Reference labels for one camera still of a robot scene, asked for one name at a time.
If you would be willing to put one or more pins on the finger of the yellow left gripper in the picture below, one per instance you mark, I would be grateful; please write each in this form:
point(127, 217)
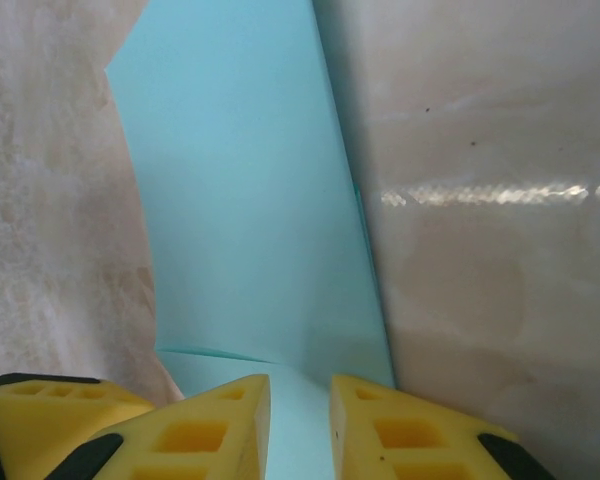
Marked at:
point(35, 420)

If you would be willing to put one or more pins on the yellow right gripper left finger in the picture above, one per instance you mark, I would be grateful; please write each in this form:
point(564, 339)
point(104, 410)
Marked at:
point(190, 440)

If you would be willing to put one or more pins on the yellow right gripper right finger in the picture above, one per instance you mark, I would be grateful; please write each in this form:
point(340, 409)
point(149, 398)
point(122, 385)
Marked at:
point(405, 440)

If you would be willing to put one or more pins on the light blue paper sheet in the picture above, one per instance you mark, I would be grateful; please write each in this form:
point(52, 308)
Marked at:
point(240, 200)

